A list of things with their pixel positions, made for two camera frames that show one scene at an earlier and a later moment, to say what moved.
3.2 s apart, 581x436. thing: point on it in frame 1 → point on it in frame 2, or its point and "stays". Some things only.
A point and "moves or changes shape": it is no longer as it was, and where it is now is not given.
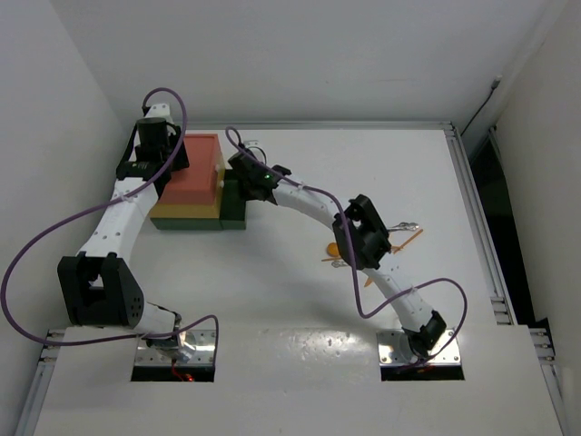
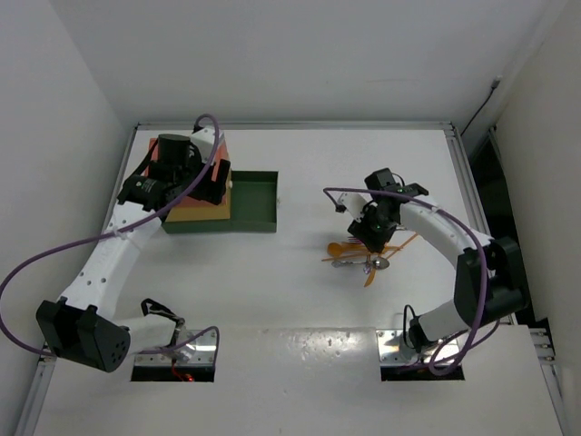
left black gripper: x=182 y=162 → x=211 y=191
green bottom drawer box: x=232 y=214 moves or changes shape
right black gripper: x=248 y=194 → x=373 y=241
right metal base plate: x=394 y=350 stays
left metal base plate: x=204 y=342 stays
